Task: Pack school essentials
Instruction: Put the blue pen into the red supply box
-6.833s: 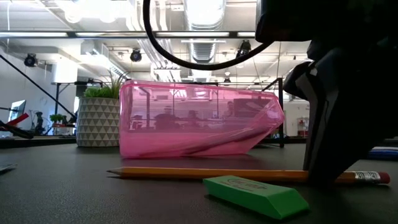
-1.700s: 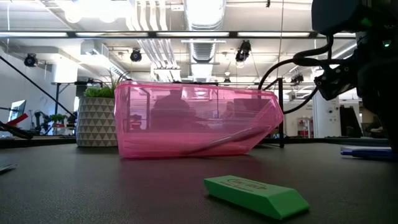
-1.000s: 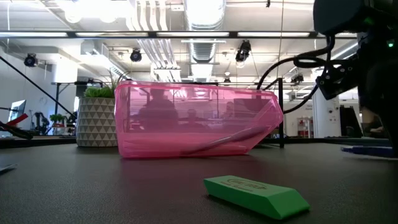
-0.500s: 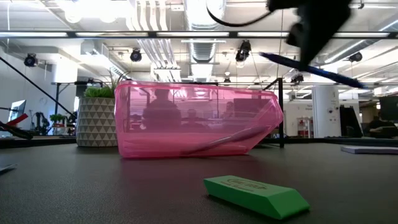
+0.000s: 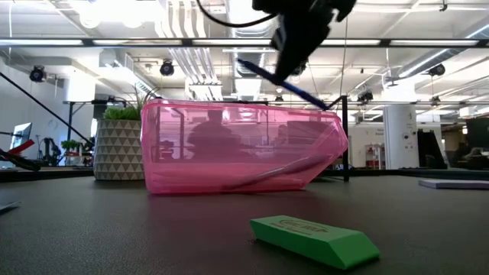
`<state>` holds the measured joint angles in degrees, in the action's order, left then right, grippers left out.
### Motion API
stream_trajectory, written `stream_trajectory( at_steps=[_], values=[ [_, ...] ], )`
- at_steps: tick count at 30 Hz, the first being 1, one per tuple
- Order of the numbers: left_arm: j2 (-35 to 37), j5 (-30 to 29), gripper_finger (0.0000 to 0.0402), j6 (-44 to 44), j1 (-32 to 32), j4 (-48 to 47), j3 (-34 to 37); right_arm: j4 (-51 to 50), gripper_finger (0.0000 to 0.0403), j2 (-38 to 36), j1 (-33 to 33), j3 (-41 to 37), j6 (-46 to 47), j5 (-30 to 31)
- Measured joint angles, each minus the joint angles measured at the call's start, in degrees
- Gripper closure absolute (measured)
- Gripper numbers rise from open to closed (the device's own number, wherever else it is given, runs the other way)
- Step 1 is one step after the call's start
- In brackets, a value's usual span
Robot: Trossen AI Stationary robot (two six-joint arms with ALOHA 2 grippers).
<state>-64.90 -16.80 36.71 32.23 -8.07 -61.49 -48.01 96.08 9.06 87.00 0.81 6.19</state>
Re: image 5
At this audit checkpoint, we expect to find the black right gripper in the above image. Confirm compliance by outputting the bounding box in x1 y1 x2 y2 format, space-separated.
251 0 358 83

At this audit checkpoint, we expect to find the blue pen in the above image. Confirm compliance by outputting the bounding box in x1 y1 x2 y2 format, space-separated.
236 57 329 112

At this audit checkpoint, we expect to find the pink transparent pencil case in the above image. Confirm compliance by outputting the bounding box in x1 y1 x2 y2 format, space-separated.
140 98 349 196

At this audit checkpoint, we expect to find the green eraser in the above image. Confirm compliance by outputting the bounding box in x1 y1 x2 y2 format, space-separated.
250 215 381 271

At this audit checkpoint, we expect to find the pale purple sticky note pad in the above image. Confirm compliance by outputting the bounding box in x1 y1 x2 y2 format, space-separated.
418 178 489 191

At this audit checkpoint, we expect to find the red tape tag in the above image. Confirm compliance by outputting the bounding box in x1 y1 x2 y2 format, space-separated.
7 139 36 156

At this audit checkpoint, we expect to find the silver desktop monitor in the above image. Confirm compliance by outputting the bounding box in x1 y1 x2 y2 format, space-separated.
9 121 34 150

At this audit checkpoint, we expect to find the small green potted plant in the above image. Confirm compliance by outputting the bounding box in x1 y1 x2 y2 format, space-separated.
60 139 83 157

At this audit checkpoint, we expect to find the black high table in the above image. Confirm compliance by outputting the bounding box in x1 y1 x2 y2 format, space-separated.
63 99 115 144

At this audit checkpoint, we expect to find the black ceiling spotlight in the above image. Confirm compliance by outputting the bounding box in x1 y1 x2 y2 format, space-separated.
159 60 176 77
427 63 447 77
28 65 47 83

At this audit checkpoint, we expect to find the white patterned plant pot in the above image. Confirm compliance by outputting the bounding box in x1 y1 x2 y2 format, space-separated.
93 118 146 181

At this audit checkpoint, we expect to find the green succulent plant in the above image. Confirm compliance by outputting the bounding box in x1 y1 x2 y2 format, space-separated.
102 86 161 121

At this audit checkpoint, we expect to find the person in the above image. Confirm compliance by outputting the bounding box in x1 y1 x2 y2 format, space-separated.
186 109 245 161

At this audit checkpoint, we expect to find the white shelving rack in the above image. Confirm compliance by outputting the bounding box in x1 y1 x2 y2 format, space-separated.
364 143 387 170

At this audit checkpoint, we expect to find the white round column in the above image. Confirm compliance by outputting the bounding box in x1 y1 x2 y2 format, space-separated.
383 105 420 170

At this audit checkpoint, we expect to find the black camera cable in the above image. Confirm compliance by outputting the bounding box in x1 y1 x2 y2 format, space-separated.
196 0 278 29

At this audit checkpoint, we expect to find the black aluminium table frame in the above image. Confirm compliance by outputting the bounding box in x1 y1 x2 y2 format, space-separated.
0 37 489 183

